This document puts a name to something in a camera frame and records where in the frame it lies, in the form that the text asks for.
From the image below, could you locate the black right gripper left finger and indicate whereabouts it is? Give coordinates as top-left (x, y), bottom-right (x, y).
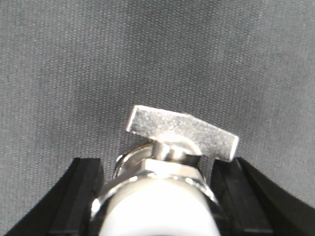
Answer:
top-left (7, 158), bottom-right (103, 236)

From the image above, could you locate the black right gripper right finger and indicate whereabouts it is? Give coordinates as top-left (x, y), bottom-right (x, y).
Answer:
top-left (211, 158), bottom-right (315, 236)

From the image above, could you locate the metal valve with white cap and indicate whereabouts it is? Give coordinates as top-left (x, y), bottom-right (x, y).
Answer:
top-left (90, 105), bottom-right (239, 236)

